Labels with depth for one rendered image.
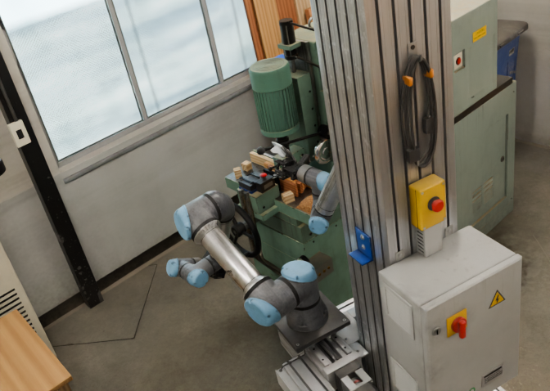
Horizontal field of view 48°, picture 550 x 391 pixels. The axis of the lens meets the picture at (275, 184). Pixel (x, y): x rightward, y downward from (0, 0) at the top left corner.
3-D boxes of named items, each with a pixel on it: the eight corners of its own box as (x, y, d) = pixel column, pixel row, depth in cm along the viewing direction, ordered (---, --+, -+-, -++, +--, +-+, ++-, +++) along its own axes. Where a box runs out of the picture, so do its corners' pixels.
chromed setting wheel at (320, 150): (314, 168, 287) (310, 144, 281) (333, 156, 293) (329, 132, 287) (319, 169, 285) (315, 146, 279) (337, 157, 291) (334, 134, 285)
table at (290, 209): (211, 195, 305) (209, 185, 302) (258, 168, 321) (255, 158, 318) (296, 238, 263) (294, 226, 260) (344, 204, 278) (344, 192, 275)
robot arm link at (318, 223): (380, 135, 209) (328, 240, 236) (381, 120, 218) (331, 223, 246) (349, 123, 209) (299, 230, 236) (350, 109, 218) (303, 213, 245)
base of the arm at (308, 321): (336, 319, 221) (332, 298, 216) (299, 338, 216) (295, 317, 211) (314, 296, 233) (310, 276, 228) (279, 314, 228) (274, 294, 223)
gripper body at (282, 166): (272, 159, 254) (293, 168, 246) (288, 153, 259) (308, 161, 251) (273, 176, 258) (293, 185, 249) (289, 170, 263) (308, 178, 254)
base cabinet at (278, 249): (266, 318, 347) (241, 213, 311) (337, 264, 376) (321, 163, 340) (324, 357, 316) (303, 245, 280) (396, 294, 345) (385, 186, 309)
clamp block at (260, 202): (239, 204, 288) (235, 188, 283) (261, 191, 294) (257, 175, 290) (259, 215, 277) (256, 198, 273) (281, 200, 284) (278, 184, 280)
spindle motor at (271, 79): (253, 133, 283) (239, 69, 267) (281, 118, 292) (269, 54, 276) (279, 142, 270) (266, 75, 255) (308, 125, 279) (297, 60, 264)
